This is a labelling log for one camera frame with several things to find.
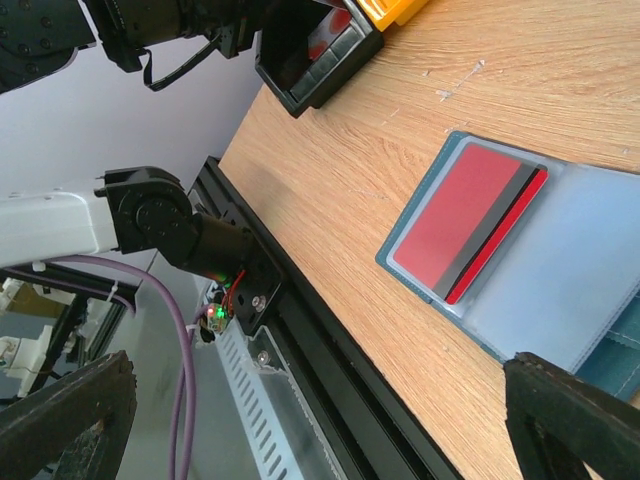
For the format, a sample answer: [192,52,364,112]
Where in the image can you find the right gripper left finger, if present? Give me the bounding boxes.
[1,350,137,479]

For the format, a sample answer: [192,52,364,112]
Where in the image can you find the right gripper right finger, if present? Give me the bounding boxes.
[503,352,639,479]

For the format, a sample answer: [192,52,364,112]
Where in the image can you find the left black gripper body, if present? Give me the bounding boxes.
[99,1,278,91]

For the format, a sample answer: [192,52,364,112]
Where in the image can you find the teal card holder wallet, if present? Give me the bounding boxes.
[376,131,639,401]

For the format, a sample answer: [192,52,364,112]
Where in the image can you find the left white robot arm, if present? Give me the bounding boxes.
[1,1,321,278]

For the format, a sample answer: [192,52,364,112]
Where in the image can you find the black bin with red cards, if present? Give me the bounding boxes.
[256,1,384,118]

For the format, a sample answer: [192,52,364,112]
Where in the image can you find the red white card stack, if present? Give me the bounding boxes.
[308,8,351,62]

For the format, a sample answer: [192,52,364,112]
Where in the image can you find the red card in holder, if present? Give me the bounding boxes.
[389,143,549,305]

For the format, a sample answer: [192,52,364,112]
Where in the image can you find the yellow bin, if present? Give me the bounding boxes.
[356,0,429,31]

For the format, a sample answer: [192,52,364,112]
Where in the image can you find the light blue slotted cable duct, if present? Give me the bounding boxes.
[215,320,345,479]

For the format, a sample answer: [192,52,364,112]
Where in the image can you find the black aluminium frame rail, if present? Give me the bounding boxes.
[193,157,460,479]

